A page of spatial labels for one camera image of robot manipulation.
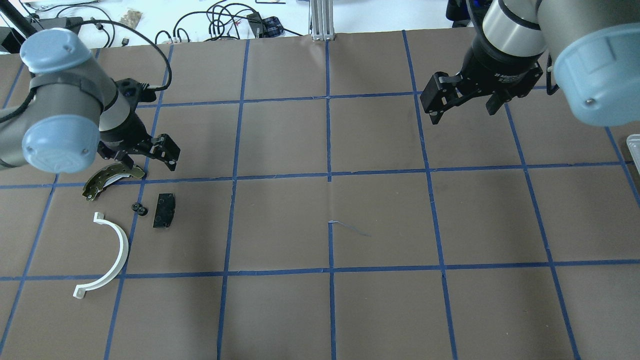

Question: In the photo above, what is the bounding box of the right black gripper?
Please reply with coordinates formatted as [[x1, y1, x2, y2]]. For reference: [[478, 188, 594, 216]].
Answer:
[[420, 38, 543, 125]]

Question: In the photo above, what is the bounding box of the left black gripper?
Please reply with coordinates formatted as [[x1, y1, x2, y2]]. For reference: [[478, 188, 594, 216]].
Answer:
[[97, 78, 181, 172]]

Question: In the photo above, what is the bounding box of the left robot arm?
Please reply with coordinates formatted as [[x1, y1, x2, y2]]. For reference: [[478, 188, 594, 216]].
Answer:
[[0, 28, 180, 174]]

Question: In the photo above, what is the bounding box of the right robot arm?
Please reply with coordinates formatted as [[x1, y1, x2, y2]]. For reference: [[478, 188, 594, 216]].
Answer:
[[420, 0, 640, 126]]

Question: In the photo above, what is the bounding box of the green brake shoe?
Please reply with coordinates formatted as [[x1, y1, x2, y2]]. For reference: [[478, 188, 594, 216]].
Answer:
[[82, 162, 146, 202]]

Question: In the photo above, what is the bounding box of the black brake pad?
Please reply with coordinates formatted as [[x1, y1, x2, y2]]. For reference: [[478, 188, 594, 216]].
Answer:
[[152, 193, 176, 229]]

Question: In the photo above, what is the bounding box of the white plastic half ring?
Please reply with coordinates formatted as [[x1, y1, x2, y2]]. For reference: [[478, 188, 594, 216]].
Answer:
[[73, 212, 130, 300]]

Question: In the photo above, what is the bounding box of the aluminium frame post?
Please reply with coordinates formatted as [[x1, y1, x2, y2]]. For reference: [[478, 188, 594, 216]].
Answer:
[[308, 0, 336, 42]]

